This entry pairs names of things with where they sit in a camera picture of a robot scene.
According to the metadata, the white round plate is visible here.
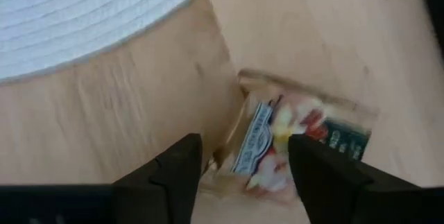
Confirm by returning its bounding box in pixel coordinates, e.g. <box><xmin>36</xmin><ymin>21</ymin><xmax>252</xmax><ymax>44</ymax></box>
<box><xmin>0</xmin><ymin>0</ymin><xmax>222</xmax><ymax>87</ymax></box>

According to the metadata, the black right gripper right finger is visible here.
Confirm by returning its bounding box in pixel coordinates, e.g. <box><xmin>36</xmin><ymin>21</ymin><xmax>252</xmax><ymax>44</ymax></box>
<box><xmin>287</xmin><ymin>134</ymin><xmax>444</xmax><ymax>224</ymax></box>

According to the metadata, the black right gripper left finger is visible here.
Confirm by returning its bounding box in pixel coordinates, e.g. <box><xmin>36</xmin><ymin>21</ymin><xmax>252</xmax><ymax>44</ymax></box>
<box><xmin>0</xmin><ymin>132</ymin><xmax>203</xmax><ymax>224</ymax></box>

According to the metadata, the beige vanilla cinnamon tea bag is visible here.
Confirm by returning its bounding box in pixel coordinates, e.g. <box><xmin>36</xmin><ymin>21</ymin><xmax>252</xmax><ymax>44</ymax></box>
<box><xmin>200</xmin><ymin>67</ymin><xmax>382</xmax><ymax>208</ymax></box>

